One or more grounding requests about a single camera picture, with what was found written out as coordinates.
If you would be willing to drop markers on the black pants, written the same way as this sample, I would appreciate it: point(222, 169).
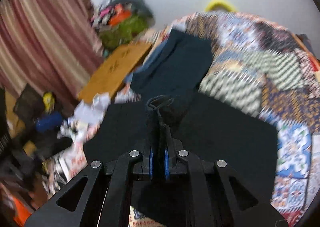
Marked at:
point(225, 147)

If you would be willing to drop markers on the dark teal folded pants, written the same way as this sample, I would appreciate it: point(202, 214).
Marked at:
point(180, 66)

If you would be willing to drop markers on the striped pink curtain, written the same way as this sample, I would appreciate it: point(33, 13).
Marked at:
point(42, 29)

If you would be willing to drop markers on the pile of mixed clothes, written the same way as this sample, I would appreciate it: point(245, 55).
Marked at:
point(102, 14)

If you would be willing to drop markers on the blue cloth bundle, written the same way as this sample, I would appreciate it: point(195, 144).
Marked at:
point(48, 121)

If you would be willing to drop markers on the white crumpled cloth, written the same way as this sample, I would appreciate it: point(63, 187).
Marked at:
point(87, 114)

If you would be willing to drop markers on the patchwork printed blanket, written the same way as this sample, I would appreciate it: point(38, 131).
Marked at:
point(275, 71)

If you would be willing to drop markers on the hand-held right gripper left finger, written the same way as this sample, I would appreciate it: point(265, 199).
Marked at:
point(150, 164)

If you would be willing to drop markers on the wooden lap desk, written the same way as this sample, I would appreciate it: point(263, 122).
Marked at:
point(117, 69)

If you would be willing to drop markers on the blue jeans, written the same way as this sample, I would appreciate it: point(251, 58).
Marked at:
point(150, 60)

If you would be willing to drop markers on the green fabric storage box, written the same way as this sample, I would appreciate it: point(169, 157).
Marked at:
point(125, 33)

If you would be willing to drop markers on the yellow foam hoop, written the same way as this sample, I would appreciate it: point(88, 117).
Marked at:
point(220, 3)

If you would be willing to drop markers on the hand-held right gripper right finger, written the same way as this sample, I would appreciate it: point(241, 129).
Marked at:
point(166, 164)

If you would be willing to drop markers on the yellow plastic bag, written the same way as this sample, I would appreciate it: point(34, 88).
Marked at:
point(48, 100)

